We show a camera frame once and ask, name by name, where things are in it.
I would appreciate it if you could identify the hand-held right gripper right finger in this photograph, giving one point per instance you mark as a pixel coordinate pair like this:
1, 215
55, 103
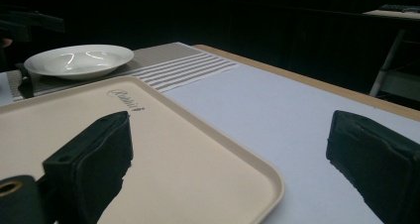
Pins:
376, 158

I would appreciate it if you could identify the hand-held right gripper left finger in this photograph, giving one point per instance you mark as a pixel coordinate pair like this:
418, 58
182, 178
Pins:
92, 164

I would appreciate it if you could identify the white shallow plate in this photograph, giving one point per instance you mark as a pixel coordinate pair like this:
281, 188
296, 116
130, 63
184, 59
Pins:
79, 61

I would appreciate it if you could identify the metal stand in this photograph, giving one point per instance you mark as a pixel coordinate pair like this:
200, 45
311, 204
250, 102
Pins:
389, 68

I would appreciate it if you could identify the beige plastic tray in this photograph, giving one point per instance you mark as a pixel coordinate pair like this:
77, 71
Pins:
185, 171

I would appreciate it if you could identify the grey striped placemat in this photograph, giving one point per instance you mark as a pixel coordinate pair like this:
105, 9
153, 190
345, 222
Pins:
171, 68

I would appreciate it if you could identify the background desk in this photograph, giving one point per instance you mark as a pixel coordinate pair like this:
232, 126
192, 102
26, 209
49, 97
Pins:
393, 14

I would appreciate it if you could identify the dark keyboard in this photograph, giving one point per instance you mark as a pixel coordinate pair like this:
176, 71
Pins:
401, 8

